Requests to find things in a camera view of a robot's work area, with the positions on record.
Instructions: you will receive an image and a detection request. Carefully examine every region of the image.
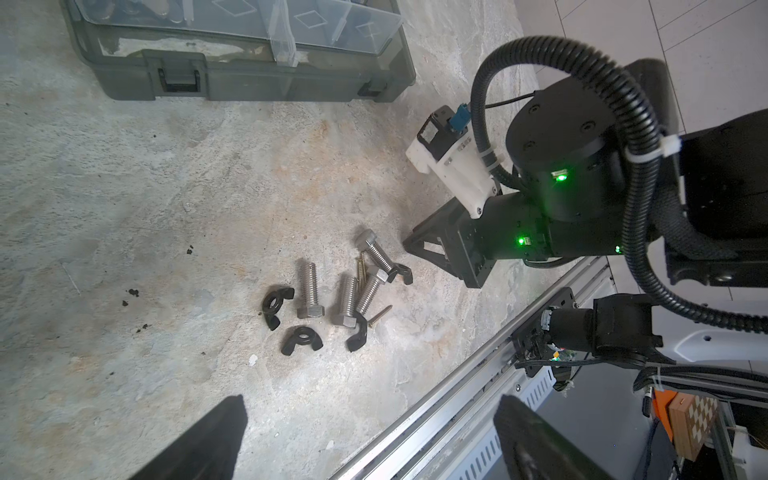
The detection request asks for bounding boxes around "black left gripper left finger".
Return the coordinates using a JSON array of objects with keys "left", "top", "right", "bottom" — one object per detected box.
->
[{"left": 130, "top": 395, "right": 248, "bottom": 480}]

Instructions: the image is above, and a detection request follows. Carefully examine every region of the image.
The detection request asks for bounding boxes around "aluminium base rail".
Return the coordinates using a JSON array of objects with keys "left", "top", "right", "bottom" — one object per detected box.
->
[{"left": 334, "top": 257, "right": 615, "bottom": 479}]

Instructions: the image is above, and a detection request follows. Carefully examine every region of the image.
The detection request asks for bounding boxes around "black corrugated cable right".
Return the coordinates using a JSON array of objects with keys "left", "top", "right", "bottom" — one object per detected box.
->
[{"left": 469, "top": 35, "right": 768, "bottom": 335}]

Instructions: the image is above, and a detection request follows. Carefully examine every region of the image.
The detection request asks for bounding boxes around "green plastic organizer box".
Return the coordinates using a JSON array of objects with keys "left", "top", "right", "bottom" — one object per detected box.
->
[{"left": 62, "top": 0, "right": 416, "bottom": 103}]

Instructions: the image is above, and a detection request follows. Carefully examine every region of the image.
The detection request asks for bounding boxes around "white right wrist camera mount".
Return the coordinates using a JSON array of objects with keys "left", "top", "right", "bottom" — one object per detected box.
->
[{"left": 406, "top": 104, "right": 500, "bottom": 219}]

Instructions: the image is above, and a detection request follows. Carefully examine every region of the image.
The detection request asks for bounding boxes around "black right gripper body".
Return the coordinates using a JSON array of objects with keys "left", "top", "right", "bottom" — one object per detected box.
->
[{"left": 458, "top": 193, "right": 552, "bottom": 288}]

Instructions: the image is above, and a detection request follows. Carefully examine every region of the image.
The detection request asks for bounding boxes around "small brass screw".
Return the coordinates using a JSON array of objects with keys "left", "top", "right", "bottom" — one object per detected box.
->
[
  {"left": 368, "top": 305, "right": 393, "bottom": 327},
  {"left": 357, "top": 253, "right": 367, "bottom": 291}
]

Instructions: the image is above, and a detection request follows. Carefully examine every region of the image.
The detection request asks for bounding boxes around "checkered wooden block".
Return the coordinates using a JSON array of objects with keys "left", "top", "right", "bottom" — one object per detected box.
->
[{"left": 667, "top": 393, "right": 719, "bottom": 461}]

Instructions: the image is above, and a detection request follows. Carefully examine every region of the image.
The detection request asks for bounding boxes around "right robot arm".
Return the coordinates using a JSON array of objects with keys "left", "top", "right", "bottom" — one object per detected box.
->
[{"left": 403, "top": 43, "right": 767, "bottom": 401}]

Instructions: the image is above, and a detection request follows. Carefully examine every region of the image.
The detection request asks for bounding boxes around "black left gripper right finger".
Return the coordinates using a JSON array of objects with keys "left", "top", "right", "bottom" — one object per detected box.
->
[{"left": 493, "top": 395, "right": 611, "bottom": 480}]

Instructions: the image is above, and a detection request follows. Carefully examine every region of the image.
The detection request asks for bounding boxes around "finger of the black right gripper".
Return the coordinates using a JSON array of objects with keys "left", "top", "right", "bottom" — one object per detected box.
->
[
  {"left": 403, "top": 239, "right": 474, "bottom": 288},
  {"left": 402, "top": 198, "right": 471, "bottom": 255}
]

